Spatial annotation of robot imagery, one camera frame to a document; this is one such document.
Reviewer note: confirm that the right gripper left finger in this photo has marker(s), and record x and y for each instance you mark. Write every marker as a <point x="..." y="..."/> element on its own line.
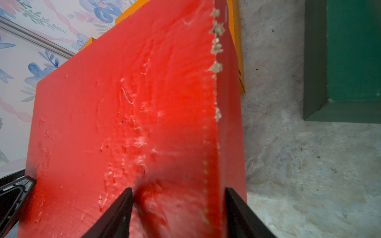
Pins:
<point x="115" y="222"/>

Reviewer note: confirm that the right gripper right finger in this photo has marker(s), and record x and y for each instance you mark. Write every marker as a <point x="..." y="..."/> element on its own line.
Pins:
<point x="242" y="221"/>

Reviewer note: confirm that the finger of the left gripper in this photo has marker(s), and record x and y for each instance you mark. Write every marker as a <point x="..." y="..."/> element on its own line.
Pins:
<point x="15" y="190"/>

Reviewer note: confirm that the red shoebox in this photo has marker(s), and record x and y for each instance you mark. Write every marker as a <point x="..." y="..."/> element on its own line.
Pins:
<point x="154" y="105"/>

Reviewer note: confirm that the green shoebox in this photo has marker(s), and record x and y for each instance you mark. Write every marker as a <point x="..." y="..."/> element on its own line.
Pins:
<point x="342" y="61"/>

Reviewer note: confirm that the left corner aluminium post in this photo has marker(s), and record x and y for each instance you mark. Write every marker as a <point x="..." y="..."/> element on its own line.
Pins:
<point x="21" y="32"/>

